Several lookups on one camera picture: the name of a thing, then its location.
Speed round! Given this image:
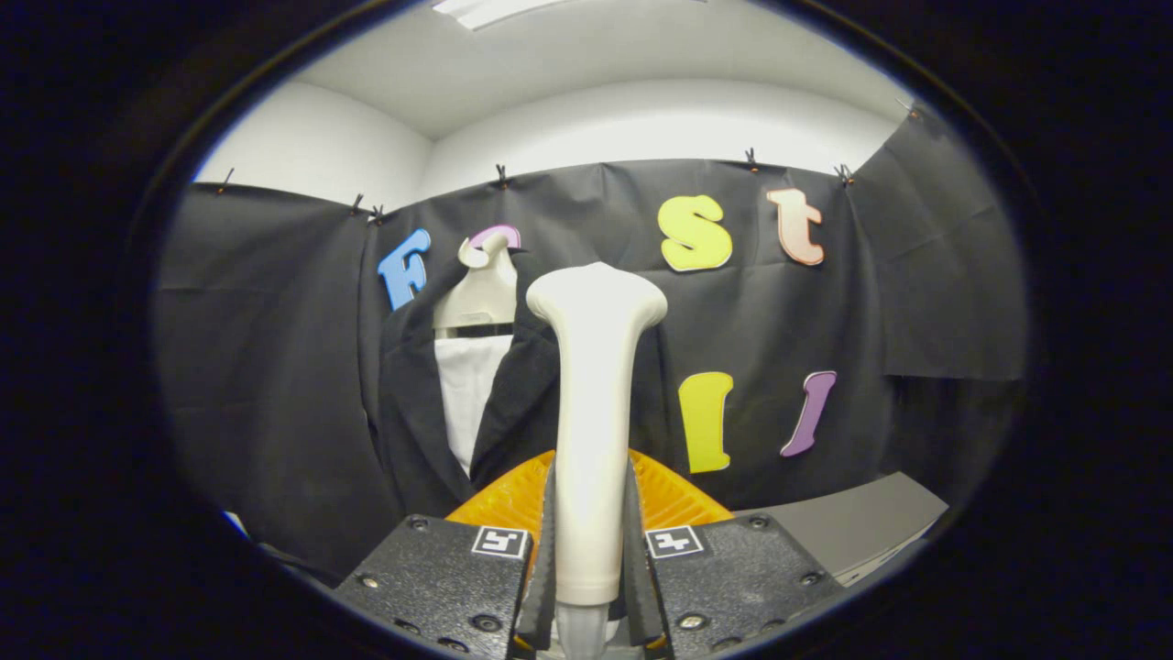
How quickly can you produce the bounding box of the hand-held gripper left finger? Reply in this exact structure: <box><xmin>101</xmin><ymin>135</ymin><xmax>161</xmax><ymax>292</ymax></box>
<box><xmin>334</xmin><ymin>449</ymin><xmax>558</xmax><ymax>660</ymax></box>

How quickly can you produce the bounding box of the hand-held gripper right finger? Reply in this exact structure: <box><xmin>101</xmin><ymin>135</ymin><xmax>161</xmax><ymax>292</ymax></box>
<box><xmin>626</xmin><ymin>449</ymin><xmax>844</xmax><ymax>660</ymax></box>

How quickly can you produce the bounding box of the black suit jacket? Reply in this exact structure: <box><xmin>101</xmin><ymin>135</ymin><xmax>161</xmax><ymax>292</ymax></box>
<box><xmin>374</xmin><ymin>270</ymin><xmax>684</xmax><ymax>520</ymax></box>

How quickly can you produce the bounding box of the white garment steamer head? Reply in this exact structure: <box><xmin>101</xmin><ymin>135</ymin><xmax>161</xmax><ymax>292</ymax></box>
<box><xmin>526</xmin><ymin>261</ymin><xmax>669</xmax><ymax>660</ymax></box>

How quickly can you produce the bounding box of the grey cabinet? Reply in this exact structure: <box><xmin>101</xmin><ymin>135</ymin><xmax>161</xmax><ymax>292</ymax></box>
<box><xmin>738</xmin><ymin>471</ymin><xmax>950</xmax><ymax>588</ymax></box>

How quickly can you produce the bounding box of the white hanger ironing form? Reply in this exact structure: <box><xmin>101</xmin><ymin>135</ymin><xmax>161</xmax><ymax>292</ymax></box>
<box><xmin>433</xmin><ymin>229</ymin><xmax>521</xmax><ymax>478</ymax></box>

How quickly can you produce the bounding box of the black backdrop cloth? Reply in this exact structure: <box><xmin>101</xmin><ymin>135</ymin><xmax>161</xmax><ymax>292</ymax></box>
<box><xmin>154</xmin><ymin>105</ymin><xmax>1027</xmax><ymax>583</ymax></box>

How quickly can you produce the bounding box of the ceiling light panel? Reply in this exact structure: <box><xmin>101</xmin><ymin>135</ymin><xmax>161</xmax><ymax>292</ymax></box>
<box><xmin>431</xmin><ymin>0</ymin><xmax>574</xmax><ymax>30</ymax></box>

